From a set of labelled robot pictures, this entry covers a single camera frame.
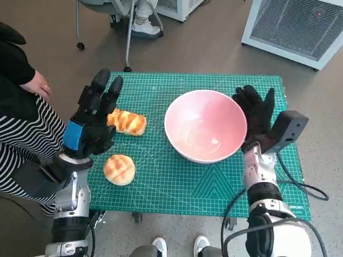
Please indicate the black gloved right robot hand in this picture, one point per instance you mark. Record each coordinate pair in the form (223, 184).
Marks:
(257, 117)

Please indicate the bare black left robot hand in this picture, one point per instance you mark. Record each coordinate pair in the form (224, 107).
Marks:
(91, 134)

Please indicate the long braided toy bread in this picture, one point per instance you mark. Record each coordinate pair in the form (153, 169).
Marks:
(131, 123)

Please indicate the round scored toy bread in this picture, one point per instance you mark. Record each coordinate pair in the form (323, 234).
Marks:
(119, 170)

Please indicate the pink bowl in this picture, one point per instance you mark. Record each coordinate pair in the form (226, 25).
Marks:
(203, 125)

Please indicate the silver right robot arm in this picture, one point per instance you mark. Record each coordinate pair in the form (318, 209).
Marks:
(260, 174)

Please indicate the person in striped clothing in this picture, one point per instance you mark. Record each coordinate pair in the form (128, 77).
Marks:
(21, 120)

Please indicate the green cutting mat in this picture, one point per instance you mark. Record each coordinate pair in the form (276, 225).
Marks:
(160, 187)

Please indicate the grey metal-legged chair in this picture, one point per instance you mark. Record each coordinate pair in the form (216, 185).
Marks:
(80, 46)

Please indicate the black table caster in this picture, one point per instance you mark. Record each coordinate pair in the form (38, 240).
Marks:
(232, 224)
(137, 217)

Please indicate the white appliance with mesh grille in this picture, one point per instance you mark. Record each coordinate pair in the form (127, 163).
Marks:
(294, 26)

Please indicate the seated person in light clothing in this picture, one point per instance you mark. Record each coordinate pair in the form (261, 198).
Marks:
(144, 28)

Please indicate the person in dark trousers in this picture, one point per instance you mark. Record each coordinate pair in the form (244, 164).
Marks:
(159, 245)

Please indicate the white glass-front cabinet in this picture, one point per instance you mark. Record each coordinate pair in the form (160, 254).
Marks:
(182, 10)

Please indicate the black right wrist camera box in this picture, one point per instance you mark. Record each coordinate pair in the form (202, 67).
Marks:
(289, 128)

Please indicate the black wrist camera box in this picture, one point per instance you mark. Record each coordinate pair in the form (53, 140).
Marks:
(34, 179)
(289, 128)

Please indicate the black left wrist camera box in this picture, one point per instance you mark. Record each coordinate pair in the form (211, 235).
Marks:
(34, 179)

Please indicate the black table frame bar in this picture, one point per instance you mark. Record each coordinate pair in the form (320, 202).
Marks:
(100, 215)

